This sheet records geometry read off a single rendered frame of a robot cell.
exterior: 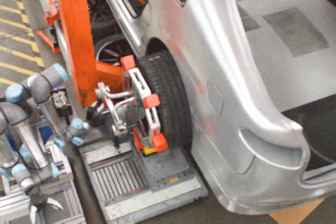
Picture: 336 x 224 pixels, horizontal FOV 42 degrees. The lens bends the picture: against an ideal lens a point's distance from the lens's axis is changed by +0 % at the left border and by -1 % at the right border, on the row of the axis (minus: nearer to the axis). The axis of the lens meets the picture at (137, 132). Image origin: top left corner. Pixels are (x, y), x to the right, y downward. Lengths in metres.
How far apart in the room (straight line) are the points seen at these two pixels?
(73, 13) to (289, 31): 1.55
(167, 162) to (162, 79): 0.95
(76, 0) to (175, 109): 0.90
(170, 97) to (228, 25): 0.70
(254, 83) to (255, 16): 1.46
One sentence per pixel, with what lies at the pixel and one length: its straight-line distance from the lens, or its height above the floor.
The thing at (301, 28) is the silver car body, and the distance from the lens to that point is 3.46.
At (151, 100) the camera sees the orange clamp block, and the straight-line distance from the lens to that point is 2.66.
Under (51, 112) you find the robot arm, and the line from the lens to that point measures 2.68.
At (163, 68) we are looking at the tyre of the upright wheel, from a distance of 2.80.
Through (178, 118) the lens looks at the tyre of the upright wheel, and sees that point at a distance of 2.76.
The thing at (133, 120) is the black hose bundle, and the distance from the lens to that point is 2.75.
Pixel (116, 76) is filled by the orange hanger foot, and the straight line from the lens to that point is 3.38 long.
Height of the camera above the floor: 3.15
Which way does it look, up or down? 53 degrees down
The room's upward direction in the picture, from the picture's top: 2 degrees counter-clockwise
